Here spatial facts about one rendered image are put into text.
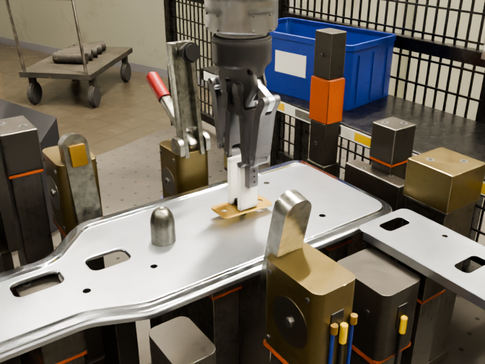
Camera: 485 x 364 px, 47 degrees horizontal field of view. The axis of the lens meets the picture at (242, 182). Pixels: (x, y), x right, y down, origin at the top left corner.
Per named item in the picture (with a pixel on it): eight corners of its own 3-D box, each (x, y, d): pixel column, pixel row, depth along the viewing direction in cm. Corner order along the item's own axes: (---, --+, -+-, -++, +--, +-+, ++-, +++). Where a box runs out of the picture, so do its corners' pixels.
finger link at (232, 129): (227, 81, 71) (221, 77, 72) (224, 159, 76) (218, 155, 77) (252, 76, 73) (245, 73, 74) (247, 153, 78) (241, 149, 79)
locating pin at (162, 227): (159, 259, 72) (155, 214, 69) (147, 248, 74) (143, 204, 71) (180, 252, 74) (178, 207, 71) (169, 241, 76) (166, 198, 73)
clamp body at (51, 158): (87, 373, 93) (55, 167, 77) (65, 336, 101) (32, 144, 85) (124, 357, 97) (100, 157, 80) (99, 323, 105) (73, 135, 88)
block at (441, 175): (418, 374, 92) (453, 175, 77) (381, 347, 98) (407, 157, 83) (448, 354, 96) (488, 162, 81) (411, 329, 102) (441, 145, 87)
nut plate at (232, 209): (224, 219, 76) (224, 211, 75) (209, 208, 78) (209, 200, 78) (273, 205, 80) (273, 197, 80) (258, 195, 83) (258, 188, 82)
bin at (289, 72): (346, 112, 111) (351, 45, 106) (239, 82, 131) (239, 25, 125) (391, 94, 122) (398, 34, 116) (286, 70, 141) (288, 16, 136)
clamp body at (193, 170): (185, 338, 101) (175, 156, 85) (160, 310, 108) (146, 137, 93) (216, 324, 104) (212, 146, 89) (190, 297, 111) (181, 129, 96)
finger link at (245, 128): (255, 77, 72) (262, 79, 71) (260, 160, 76) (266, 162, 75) (230, 82, 70) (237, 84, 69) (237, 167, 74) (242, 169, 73)
